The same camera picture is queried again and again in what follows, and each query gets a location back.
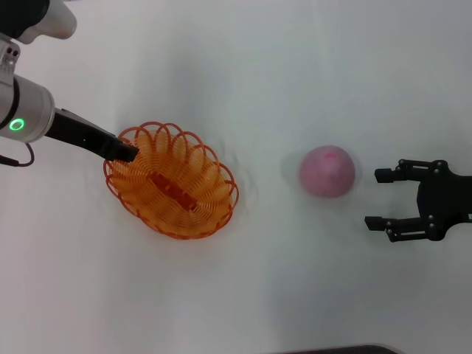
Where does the orange woven plastic basket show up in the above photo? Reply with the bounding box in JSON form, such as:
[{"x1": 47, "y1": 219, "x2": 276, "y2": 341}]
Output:
[{"x1": 103, "y1": 121, "x2": 240, "y2": 241}]

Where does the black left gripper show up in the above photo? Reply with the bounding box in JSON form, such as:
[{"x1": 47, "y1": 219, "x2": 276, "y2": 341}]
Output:
[{"x1": 46, "y1": 108, "x2": 140, "y2": 163}]

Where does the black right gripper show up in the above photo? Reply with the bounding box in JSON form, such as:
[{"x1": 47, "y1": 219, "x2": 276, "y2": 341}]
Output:
[{"x1": 364, "y1": 159, "x2": 472, "y2": 243}]

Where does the pink peach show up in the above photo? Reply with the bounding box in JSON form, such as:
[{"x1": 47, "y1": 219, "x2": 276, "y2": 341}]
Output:
[{"x1": 298, "y1": 145, "x2": 357, "y2": 199}]

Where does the black rounded robot base edge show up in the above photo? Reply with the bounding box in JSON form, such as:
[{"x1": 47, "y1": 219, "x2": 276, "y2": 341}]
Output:
[{"x1": 280, "y1": 344, "x2": 401, "y2": 354}]

